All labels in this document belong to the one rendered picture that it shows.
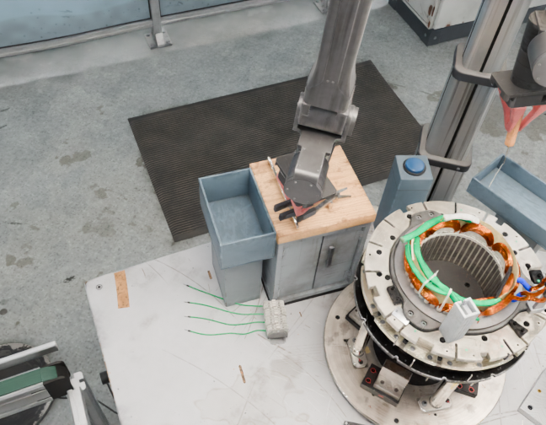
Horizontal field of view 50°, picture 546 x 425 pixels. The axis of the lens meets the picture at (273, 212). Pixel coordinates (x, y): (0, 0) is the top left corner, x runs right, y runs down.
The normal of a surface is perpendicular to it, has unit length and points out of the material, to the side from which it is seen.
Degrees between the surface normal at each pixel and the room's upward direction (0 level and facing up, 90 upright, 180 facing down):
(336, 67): 97
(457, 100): 90
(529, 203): 0
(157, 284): 0
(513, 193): 0
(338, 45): 97
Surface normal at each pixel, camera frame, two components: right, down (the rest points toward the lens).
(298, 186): -0.25, 0.79
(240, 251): 0.31, 0.77
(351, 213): 0.05, -0.61
